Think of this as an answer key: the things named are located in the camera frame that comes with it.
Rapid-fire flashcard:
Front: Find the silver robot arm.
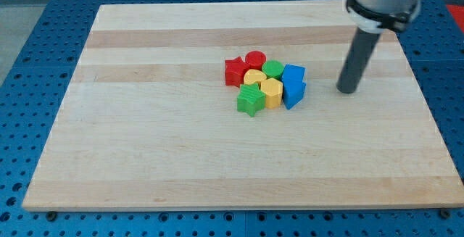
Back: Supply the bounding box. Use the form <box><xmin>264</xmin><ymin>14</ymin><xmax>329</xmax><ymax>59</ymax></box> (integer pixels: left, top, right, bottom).
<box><xmin>346</xmin><ymin>0</ymin><xmax>421</xmax><ymax>34</ymax></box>

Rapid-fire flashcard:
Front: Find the green star block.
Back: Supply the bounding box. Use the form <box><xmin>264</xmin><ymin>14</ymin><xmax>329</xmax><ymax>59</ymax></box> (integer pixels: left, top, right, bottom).
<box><xmin>236</xmin><ymin>83</ymin><xmax>265</xmax><ymax>117</ymax></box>

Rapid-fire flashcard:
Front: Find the red star block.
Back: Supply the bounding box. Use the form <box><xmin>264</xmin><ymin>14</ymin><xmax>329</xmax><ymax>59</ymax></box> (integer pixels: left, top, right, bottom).
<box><xmin>224</xmin><ymin>57</ymin><xmax>250</xmax><ymax>88</ymax></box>

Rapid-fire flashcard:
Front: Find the red circle block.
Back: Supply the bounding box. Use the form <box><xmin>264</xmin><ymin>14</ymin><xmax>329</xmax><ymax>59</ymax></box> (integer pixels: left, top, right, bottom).
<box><xmin>245</xmin><ymin>51</ymin><xmax>267</xmax><ymax>70</ymax></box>

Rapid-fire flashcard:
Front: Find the green circle block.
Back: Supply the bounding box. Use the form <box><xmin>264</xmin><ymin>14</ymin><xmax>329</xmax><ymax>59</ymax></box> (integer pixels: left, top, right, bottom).
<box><xmin>262</xmin><ymin>60</ymin><xmax>284</xmax><ymax>80</ymax></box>

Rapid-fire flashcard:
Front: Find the yellow heart block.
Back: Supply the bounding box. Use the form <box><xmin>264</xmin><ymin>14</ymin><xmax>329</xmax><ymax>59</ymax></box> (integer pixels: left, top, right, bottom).
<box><xmin>243</xmin><ymin>69</ymin><xmax>268</xmax><ymax>86</ymax></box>

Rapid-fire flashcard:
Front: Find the yellow pentagon block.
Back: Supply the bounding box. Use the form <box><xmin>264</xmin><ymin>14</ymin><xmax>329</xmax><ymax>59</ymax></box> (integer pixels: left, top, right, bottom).
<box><xmin>260</xmin><ymin>78</ymin><xmax>283</xmax><ymax>109</ymax></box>

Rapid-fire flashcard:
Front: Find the blue triangle block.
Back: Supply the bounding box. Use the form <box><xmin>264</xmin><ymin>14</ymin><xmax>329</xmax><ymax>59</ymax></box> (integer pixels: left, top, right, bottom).
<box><xmin>283</xmin><ymin>80</ymin><xmax>307</xmax><ymax>109</ymax></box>

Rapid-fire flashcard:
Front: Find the blue cube block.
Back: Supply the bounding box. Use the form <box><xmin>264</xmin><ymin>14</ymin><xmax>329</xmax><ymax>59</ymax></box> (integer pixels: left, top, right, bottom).
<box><xmin>281</xmin><ymin>64</ymin><xmax>306</xmax><ymax>82</ymax></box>

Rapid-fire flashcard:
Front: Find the wooden board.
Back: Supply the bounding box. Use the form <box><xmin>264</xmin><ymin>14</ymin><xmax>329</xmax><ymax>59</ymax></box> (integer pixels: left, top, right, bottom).
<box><xmin>22</xmin><ymin>0</ymin><xmax>463</xmax><ymax>212</ymax></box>

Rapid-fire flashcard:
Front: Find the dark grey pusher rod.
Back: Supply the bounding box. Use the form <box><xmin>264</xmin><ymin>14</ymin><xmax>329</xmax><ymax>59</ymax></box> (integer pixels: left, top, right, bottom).
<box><xmin>336</xmin><ymin>28</ymin><xmax>381</xmax><ymax>93</ymax></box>

